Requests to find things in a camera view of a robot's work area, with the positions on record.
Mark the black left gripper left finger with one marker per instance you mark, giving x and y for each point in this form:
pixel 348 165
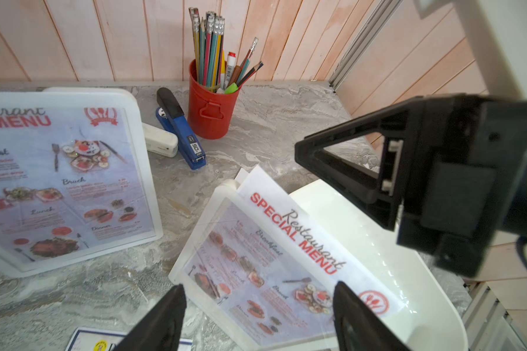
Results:
pixel 161 328

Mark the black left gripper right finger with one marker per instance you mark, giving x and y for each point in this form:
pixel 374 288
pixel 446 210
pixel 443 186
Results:
pixel 357 327

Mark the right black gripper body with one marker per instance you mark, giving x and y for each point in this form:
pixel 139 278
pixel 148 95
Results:
pixel 445 172

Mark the white menu holder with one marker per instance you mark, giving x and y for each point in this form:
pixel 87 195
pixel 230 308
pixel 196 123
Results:
pixel 246 280
pixel 88 98

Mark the special menu sheet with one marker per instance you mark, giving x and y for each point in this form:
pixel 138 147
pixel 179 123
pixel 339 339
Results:
pixel 318 250
pixel 69 183

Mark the white plastic tray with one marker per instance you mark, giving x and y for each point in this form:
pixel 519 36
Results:
pixel 428 321

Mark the white stapler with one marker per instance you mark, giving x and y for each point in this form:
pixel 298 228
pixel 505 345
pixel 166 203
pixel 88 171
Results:
pixel 160 142

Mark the blue stapler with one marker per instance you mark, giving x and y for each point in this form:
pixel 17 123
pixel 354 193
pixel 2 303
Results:
pixel 172 118

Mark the red pencil cup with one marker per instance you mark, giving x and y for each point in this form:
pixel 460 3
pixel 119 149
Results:
pixel 209 114

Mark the pencils in cup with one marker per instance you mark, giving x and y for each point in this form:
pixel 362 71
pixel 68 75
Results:
pixel 215 69

